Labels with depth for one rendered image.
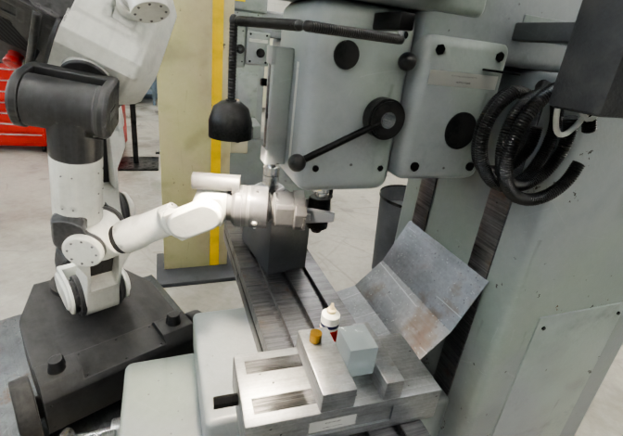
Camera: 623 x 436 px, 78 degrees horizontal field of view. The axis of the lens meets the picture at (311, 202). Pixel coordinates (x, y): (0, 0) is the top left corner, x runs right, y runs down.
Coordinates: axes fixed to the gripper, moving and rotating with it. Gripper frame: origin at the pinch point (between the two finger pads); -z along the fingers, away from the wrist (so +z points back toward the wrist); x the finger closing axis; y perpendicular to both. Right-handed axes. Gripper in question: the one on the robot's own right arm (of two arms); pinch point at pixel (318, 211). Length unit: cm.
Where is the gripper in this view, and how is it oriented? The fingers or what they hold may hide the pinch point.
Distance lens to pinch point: 83.6
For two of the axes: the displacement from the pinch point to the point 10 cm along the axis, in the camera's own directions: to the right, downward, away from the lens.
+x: -0.8, -3.9, 9.2
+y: -1.1, 9.2, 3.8
